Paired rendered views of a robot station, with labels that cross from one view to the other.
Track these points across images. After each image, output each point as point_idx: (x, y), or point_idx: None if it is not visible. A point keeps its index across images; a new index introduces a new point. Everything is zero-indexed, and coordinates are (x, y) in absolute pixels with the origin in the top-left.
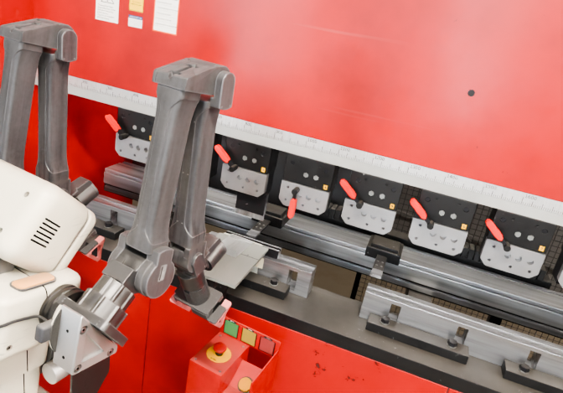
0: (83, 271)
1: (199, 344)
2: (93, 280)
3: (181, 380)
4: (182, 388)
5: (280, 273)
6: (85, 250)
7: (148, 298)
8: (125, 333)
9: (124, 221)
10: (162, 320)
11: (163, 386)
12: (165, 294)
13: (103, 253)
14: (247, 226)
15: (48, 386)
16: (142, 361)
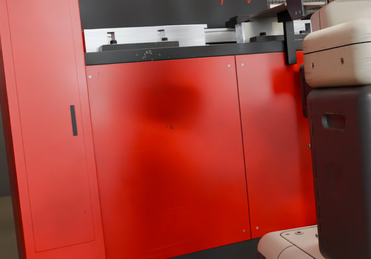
0: (170, 80)
1: (282, 97)
2: (181, 84)
3: (276, 142)
4: (278, 149)
5: (300, 28)
6: None
7: (235, 76)
8: (220, 123)
9: (172, 36)
10: (250, 91)
11: (263, 159)
12: (248, 64)
13: (187, 51)
14: (228, 40)
15: (147, 246)
16: (240, 145)
